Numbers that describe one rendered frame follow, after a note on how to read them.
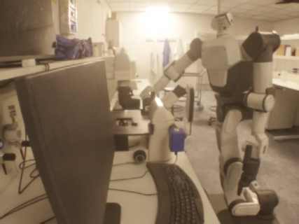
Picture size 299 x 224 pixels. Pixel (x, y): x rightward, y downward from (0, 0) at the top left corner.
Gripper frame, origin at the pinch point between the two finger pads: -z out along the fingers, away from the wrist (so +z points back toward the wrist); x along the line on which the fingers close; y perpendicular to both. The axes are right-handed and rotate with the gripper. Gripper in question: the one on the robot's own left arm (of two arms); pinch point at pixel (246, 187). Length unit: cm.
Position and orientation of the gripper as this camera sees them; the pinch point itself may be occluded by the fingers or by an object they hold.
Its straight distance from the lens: 119.7
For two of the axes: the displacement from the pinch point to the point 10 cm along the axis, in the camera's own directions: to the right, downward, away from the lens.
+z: 0.5, -9.8, -2.0
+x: -9.0, 0.5, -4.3
